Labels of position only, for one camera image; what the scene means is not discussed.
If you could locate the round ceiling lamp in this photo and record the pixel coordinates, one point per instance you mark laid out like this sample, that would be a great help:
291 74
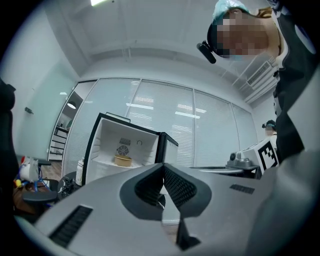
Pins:
72 105

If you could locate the person's face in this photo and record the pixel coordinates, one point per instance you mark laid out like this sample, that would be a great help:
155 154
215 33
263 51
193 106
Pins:
240 35

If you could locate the white bottle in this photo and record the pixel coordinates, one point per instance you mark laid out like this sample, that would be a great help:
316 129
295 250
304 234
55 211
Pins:
80 172

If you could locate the tan rectangular tray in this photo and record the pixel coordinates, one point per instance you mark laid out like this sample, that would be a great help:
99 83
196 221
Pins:
123 161

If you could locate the white plush toy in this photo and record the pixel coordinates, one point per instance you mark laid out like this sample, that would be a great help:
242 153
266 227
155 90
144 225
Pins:
28 168

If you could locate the black head camera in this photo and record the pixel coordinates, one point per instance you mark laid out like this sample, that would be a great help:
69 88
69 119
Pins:
206 51

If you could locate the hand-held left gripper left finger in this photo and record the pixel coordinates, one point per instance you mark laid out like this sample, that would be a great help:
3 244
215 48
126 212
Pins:
100 200

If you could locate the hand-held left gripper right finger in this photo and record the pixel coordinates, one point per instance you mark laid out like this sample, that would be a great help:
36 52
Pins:
225 200

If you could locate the ceiling air vent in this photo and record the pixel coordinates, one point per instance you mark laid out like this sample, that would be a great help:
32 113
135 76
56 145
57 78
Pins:
258 73

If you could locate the person's black white jersey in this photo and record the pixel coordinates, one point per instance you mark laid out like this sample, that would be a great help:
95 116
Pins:
297 75

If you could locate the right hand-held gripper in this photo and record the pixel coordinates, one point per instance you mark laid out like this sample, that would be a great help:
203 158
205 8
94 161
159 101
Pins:
267 155

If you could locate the small yellow toy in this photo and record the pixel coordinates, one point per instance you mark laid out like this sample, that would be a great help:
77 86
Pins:
17 183

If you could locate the mini fridge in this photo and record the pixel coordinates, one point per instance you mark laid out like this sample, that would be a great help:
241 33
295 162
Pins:
107 140

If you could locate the round black marble table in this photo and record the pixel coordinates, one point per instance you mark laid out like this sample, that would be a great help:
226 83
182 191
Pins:
67 195

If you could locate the teal hair cap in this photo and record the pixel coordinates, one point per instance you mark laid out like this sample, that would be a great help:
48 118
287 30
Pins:
227 8

